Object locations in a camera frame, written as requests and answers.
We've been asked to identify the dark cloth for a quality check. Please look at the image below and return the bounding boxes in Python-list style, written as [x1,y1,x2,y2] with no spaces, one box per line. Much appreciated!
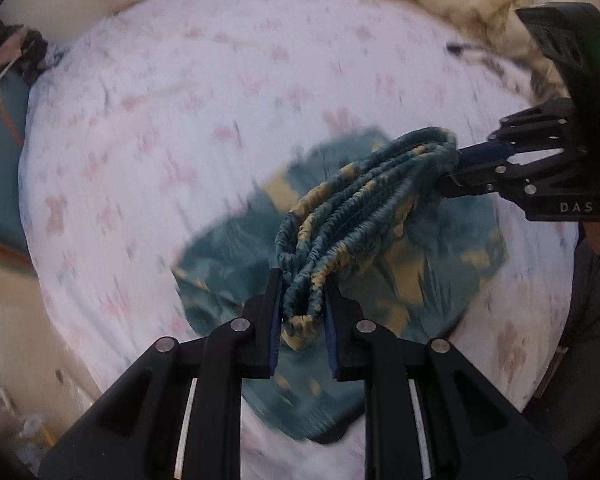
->
[0,12,72,87]

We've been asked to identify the teal cloth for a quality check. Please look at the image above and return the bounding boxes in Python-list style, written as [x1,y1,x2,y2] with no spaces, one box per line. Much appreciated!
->
[0,71,32,256]

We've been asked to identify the white floral bed sheet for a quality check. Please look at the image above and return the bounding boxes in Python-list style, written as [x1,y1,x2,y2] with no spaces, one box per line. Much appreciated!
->
[18,0,581,480]

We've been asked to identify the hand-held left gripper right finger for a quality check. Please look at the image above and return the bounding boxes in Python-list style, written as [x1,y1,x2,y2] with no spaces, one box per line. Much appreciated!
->
[323,275,567,480]

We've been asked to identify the teal yellow patterned pants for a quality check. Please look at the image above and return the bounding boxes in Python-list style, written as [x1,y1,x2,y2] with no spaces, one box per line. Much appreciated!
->
[172,127,510,444]

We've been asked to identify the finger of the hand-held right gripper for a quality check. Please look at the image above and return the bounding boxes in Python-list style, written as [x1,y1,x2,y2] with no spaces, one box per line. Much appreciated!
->
[457,97,577,162]
[434,150,587,206]

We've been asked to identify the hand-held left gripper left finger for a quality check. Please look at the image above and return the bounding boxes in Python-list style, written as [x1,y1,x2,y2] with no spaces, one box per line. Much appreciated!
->
[39,268,284,480]

